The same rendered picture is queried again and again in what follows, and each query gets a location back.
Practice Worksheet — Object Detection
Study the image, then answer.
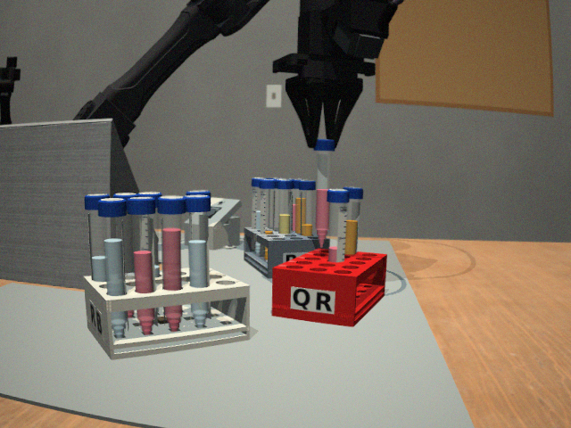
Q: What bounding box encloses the white test tube rack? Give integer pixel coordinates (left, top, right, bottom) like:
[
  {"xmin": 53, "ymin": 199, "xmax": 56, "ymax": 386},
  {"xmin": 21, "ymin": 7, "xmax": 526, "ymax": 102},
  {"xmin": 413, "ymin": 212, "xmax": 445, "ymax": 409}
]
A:
[{"xmin": 84, "ymin": 268, "xmax": 250, "ymax": 360}]

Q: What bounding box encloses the red test tube rack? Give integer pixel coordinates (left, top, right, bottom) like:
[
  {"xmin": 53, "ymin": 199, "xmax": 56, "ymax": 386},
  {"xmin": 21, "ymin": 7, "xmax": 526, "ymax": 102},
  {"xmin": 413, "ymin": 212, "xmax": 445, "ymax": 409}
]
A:
[{"xmin": 272, "ymin": 249, "xmax": 387, "ymax": 327}]

